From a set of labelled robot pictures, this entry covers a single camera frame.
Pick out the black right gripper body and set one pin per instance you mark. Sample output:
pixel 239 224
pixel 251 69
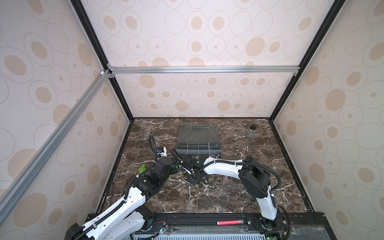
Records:
pixel 192 178

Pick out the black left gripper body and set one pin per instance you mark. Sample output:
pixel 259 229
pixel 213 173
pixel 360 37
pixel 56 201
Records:
pixel 172 168

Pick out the clear grey compartment organizer box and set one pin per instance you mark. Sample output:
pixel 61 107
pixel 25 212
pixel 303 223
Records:
pixel 199 140

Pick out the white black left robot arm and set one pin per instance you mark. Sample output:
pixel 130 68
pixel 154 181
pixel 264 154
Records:
pixel 123 217

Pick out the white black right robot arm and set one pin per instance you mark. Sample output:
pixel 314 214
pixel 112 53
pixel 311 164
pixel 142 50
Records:
pixel 260 181

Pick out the green packet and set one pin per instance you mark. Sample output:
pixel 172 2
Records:
pixel 142 169

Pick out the red marker pen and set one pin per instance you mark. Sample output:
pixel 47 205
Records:
pixel 233 222

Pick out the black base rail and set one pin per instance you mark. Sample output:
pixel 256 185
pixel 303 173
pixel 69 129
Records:
pixel 291 226

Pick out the diagonal aluminium frame bar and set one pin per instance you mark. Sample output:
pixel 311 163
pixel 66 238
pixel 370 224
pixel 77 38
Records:
pixel 21 184

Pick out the horizontal aluminium frame bar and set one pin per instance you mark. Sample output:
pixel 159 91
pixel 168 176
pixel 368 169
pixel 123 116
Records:
pixel 205 70

